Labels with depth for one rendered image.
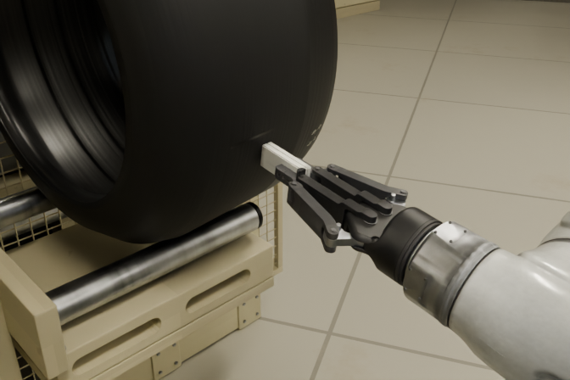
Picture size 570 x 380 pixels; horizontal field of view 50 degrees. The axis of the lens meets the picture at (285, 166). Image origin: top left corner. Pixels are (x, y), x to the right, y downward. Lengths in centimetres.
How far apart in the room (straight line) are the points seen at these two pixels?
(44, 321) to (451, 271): 45
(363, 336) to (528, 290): 158
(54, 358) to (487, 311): 49
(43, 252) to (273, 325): 116
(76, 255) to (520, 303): 76
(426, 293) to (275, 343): 151
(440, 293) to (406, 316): 164
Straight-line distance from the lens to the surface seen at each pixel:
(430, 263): 58
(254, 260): 95
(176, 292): 88
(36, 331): 76
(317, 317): 217
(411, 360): 206
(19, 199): 106
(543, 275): 57
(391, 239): 60
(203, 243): 89
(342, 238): 62
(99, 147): 111
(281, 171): 70
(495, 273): 57
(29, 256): 113
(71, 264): 108
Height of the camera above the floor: 139
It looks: 26 degrees down
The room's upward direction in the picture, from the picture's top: straight up
